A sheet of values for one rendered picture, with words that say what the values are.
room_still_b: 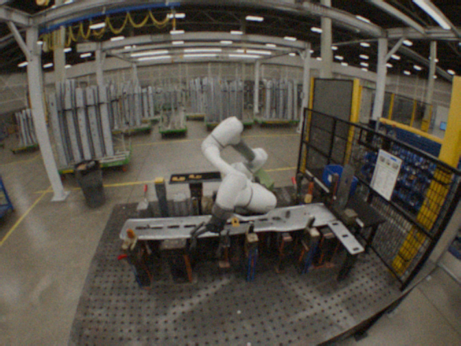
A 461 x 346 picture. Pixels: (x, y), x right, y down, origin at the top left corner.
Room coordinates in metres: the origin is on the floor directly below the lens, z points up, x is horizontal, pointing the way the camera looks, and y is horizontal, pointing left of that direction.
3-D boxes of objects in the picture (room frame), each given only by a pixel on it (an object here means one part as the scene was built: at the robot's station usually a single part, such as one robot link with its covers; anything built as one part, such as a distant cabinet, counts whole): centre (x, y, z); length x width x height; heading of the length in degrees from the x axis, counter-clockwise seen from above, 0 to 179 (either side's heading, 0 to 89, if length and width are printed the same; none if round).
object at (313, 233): (0.84, -0.46, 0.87); 0.12 x 0.09 x 0.35; 8
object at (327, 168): (1.37, -0.88, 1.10); 0.30 x 0.17 x 0.13; 2
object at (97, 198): (2.66, 2.38, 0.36); 0.54 x 0.50 x 0.73; 13
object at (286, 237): (0.86, -0.32, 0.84); 0.11 x 0.08 x 0.29; 8
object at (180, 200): (1.11, 0.32, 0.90); 0.13 x 0.10 x 0.41; 8
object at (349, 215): (0.97, -0.78, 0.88); 0.08 x 0.08 x 0.36; 8
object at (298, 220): (0.98, -0.01, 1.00); 1.38 x 0.22 x 0.02; 98
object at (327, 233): (0.88, -0.59, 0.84); 0.11 x 0.10 x 0.28; 8
